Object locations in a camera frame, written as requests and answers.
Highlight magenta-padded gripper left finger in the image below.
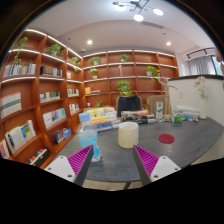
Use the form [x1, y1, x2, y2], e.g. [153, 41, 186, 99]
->
[43, 144, 95, 187]

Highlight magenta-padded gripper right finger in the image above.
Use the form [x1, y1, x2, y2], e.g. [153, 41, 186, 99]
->
[132, 144, 182, 187]

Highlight flat round red coaster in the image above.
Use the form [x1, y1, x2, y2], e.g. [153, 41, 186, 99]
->
[158, 133, 176, 145]

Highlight cream ceramic mug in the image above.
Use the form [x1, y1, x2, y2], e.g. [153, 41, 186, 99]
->
[117, 121, 140, 149]

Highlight stack of dark books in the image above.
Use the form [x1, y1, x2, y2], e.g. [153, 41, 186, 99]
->
[120, 109, 157, 125]

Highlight tall green white carton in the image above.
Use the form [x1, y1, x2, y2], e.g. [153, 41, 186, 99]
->
[154, 101, 164, 120]

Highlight stack of white books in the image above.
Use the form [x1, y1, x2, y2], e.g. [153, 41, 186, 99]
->
[176, 104, 201, 121]

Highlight stack of colourful books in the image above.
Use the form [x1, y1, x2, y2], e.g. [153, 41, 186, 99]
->
[84, 106, 123, 133]

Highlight tan chair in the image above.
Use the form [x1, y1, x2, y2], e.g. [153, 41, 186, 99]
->
[147, 95, 168, 116]

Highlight chair with dark jacket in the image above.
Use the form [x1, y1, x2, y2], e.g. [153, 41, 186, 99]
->
[115, 94, 144, 118]

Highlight wooden artist mannequin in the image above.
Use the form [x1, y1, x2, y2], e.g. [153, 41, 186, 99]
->
[158, 76, 179, 117]

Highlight white partition with dark top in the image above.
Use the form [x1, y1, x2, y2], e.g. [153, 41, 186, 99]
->
[166, 73, 224, 128]

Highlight wooden shelf unit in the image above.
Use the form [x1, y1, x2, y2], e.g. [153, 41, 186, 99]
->
[0, 28, 180, 168]

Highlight grey curtain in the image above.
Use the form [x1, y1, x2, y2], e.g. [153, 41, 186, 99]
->
[188, 54, 218, 76]

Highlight dark-framed window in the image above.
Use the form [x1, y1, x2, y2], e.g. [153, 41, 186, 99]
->
[211, 54, 224, 76]

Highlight ceiling chandelier lights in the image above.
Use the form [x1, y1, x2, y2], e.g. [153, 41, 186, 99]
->
[112, 0, 165, 23]

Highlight black track light rail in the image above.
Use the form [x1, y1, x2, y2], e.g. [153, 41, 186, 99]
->
[185, 47, 216, 60]

